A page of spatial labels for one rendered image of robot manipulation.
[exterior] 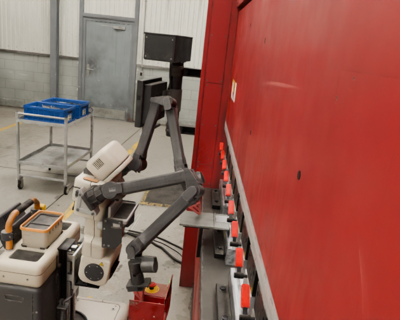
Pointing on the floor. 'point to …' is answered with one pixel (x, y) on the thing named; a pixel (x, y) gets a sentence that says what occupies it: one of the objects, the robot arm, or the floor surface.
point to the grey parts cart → (53, 150)
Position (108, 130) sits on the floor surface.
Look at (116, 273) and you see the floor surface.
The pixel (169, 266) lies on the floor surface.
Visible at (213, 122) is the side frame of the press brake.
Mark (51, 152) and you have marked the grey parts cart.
